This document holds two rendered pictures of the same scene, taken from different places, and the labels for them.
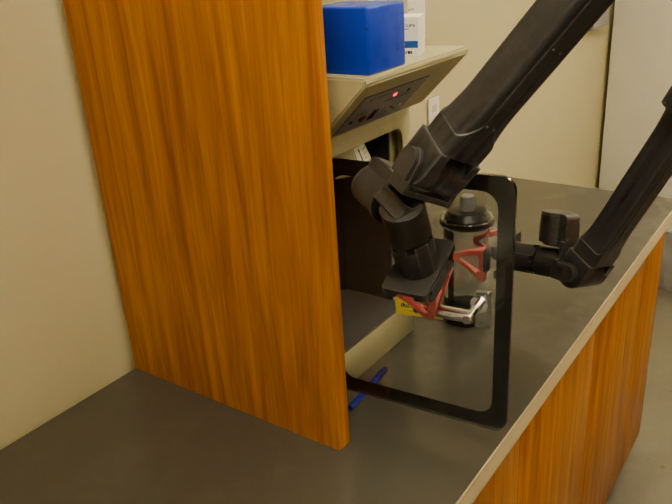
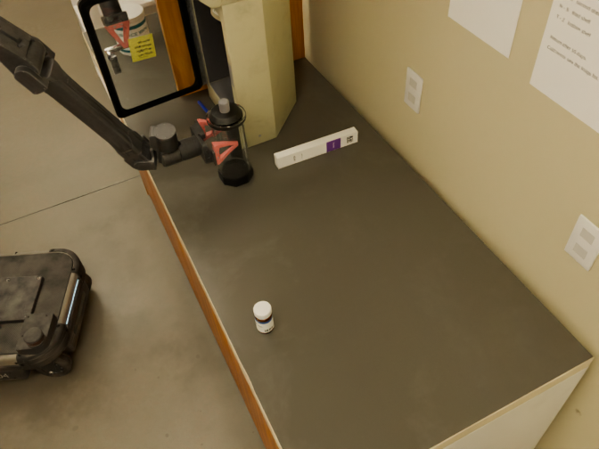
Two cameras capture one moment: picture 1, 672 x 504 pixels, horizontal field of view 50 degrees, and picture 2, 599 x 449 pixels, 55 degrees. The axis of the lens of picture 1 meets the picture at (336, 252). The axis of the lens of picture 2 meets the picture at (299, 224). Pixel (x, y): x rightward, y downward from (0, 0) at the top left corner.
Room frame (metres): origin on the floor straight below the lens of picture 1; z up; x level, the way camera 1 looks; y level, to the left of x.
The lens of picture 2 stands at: (2.13, -1.27, 2.11)
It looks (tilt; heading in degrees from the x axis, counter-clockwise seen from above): 48 degrees down; 120
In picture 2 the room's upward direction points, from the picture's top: 5 degrees counter-clockwise
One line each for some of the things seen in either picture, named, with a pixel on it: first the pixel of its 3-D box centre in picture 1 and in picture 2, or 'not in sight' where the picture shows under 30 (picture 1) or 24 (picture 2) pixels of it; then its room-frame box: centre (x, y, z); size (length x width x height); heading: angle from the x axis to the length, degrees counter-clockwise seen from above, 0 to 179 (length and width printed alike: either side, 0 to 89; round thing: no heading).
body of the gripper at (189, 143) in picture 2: (519, 256); (191, 147); (1.27, -0.36, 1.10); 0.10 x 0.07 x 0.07; 144
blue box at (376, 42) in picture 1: (357, 36); not in sight; (1.07, -0.05, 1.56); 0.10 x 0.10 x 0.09; 53
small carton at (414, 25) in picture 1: (406, 35); not in sight; (1.18, -0.13, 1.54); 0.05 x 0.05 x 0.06; 71
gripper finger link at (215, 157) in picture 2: not in sight; (220, 145); (1.34, -0.32, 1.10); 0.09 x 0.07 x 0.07; 54
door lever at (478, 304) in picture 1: (449, 307); not in sight; (0.89, -0.15, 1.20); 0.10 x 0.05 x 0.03; 58
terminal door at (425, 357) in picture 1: (411, 295); (146, 48); (0.96, -0.11, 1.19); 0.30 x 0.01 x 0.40; 58
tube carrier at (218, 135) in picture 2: not in sight; (231, 144); (1.34, -0.27, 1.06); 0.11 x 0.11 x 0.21
